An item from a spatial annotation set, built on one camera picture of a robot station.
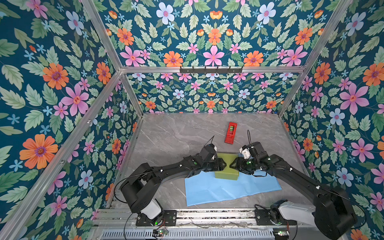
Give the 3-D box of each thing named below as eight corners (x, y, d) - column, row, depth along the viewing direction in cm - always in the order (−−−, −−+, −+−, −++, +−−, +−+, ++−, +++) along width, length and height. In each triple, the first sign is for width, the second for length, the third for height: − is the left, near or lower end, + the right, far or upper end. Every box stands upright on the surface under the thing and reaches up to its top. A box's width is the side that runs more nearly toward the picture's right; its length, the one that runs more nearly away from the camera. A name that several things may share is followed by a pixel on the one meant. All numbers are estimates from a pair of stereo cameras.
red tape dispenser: (224, 142, 104) (225, 136, 99) (228, 127, 113) (229, 121, 108) (233, 144, 103) (234, 139, 98) (236, 129, 112) (238, 123, 107)
